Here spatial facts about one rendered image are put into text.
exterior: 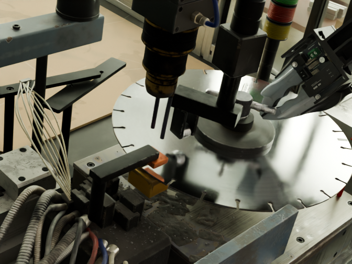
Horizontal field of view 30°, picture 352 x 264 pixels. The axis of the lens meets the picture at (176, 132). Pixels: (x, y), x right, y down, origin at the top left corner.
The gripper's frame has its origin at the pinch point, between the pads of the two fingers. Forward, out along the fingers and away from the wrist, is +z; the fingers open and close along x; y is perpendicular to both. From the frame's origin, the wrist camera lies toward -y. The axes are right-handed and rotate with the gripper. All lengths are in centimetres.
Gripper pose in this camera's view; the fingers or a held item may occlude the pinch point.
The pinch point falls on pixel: (271, 110)
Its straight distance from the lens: 88.6
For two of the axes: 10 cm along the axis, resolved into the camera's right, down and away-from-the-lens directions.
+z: -6.3, 5.3, 5.6
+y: -5.5, 2.0, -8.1
